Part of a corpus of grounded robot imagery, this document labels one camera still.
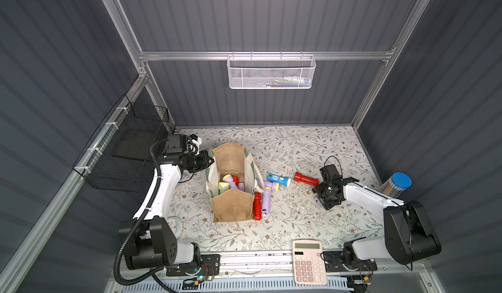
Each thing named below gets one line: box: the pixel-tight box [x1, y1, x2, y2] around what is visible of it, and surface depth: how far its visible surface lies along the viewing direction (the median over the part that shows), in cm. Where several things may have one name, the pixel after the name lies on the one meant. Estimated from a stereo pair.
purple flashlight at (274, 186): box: [264, 180, 281, 193], surface depth 93 cm
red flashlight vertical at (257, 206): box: [252, 192, 263, 221], surface depth 87 cm
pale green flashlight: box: [218, 181, 231, 195], surface depth 85 cm
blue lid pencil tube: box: [379, 172, 413, 199], surface depth 77 cm
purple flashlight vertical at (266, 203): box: [261, 187, 272, 216], surface depth 90 cm
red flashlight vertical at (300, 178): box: [293, 172, 320, 187], surface depth 97 cm
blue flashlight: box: [267, 172, 291, 188], surface depth 95 cm
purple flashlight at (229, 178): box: [222, 173, 239, 190], surface depth 91 cm
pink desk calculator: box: [292, 240, 328, 286], surface depth 74 cm
